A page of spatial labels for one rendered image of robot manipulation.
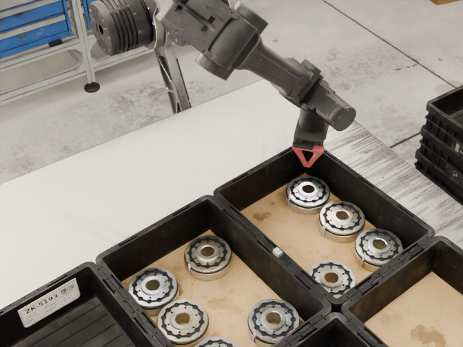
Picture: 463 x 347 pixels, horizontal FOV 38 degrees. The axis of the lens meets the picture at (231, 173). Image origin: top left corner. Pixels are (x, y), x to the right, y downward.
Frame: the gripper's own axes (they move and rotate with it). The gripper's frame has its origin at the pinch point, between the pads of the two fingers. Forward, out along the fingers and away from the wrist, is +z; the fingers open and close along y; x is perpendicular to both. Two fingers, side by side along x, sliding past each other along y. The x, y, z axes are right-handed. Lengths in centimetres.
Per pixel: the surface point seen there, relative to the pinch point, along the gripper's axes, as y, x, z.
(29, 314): -50, 47, 7
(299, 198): -3.9, 1.1, 10.8
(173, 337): -47, 19, 10
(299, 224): -9.3, 0.0, 13.5
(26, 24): 116, 141, 56
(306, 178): 3.0, 0.5, 10.7
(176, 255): -24.8, 25.1, 13.4
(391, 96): 157, -22, 100
